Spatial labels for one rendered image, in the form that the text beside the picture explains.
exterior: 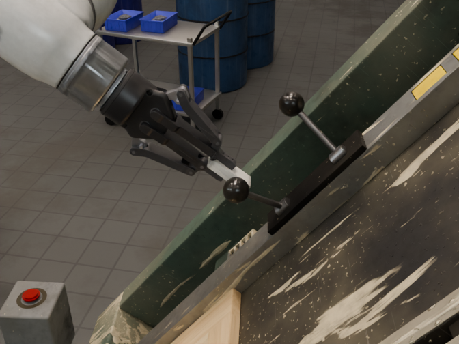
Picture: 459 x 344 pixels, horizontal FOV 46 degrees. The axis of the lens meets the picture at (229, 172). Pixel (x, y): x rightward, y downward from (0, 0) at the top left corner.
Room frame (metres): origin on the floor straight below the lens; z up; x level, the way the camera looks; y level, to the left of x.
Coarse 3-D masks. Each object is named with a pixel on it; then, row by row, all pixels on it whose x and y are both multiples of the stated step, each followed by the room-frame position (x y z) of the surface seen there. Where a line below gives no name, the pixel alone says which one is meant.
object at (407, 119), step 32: (448, 64) 0.68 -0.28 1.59; (448, 96) 0.65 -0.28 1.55; (384, 128) 0.67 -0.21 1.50; (416, 128) 0.66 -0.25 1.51; (384, 160) 0.66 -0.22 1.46; (320, 192) 0.66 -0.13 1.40; (352, 192) 0.66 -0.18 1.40; (288, 224) 0.67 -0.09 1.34; (256, 256) 0.67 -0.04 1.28; (224, 288) 0.67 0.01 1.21; (192, 320) 0.67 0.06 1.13
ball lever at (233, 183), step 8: (224, 184) 0.65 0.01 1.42; (232, 184) 0.64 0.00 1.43; (240, 184) 0.64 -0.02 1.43; (224, 192) 0.64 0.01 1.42; (232, 192) 0.63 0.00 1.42; (240, 192) 0.63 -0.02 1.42; (248, 192) 0.64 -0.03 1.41; (232, 200) 0.63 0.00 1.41; (240, 200) 0.63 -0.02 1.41; (256, 200) 0.66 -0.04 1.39; (264, 200) 0.67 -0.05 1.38; (272, 200) 0.68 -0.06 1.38; (288, 200) 0.69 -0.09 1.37; (280, 208) 0.68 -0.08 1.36
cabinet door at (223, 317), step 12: (228, 300) 0.65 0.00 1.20; (240, 300) 0.65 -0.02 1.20; (216, 312) 0.65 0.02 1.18; (228, 312) 0.62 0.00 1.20; (192, 324) 0.67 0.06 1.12; (204, 324) 0.64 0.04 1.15; (216, 324) 0.62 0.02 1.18; (228, 324) 0.59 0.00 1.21; (180, 336) 0.67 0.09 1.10; (192, 336) 0.64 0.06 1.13; (204, 336) 0.61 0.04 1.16; (216, 336) 0.59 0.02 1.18; (228, 336) 0.57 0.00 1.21
